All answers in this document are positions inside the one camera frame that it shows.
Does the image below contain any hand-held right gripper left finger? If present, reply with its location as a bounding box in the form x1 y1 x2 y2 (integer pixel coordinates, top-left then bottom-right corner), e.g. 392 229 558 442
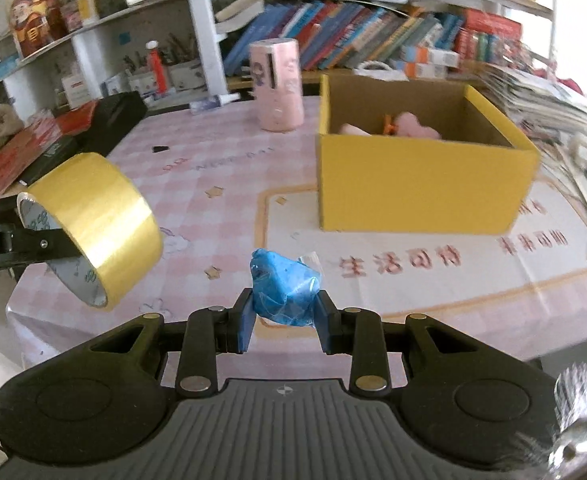
87 287 258 399

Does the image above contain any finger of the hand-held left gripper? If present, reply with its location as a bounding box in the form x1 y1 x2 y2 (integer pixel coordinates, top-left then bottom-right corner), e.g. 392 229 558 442
10 227 85 267

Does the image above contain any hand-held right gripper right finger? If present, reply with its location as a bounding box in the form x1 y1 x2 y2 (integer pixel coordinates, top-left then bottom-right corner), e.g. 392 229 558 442
315 290 481 399

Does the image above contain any blue plastic bag bundle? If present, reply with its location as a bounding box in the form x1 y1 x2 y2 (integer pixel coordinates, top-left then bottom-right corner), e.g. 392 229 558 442
250 247 323 328

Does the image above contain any yellow tape roll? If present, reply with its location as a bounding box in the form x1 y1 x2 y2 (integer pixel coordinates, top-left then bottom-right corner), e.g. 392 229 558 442
16 152 165 311

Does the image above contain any yellow cardboard box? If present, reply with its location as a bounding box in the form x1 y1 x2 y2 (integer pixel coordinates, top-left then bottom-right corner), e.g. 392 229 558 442
316 74 541 236

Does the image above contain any pink plush pig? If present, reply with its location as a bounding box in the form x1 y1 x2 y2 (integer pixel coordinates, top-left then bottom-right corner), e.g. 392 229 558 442
338 112 443 140

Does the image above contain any red packet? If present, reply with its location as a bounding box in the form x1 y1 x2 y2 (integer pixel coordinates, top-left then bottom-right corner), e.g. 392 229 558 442
0 125 81 223

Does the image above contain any black box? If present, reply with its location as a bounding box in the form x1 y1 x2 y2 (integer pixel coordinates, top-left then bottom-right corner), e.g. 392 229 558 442
20 91 149 188

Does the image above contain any pink checkered tablecloth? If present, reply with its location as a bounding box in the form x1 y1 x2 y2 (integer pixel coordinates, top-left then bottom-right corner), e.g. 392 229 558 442
6 95 587 376

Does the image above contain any white red-labelled box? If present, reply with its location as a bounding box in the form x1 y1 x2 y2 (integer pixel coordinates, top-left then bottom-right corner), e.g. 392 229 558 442
60 74 105 109

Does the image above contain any white blue-print tube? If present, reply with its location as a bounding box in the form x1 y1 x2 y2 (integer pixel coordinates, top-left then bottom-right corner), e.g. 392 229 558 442
189 92 241 113

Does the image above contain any orange figurine jar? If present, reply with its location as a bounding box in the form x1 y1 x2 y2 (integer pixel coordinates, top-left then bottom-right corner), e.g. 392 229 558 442
7 0 69 58

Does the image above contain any pink cylindrical container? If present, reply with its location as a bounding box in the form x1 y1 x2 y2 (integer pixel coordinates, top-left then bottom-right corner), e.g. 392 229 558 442
248 39 305 133

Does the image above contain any white bottle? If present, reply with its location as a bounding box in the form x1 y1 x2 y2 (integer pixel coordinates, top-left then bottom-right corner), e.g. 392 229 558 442
74 0 100 28

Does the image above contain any white quilted purse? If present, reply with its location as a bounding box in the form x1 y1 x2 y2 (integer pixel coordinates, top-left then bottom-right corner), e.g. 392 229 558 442
346 60 409 82

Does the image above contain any wooden bookshelf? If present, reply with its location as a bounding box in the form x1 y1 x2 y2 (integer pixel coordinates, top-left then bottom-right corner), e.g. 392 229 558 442
0 0 559 111

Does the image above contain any orange white carton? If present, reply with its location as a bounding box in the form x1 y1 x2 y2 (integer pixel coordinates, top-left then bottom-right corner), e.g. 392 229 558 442
401 45 431 77
426 47 461 80

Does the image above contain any row of books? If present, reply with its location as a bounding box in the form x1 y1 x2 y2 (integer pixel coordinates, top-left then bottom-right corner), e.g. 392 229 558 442
220 0 524 73

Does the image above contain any stack of newspapers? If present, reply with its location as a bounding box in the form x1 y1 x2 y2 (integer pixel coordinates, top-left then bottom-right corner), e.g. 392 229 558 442
473 60 587 241

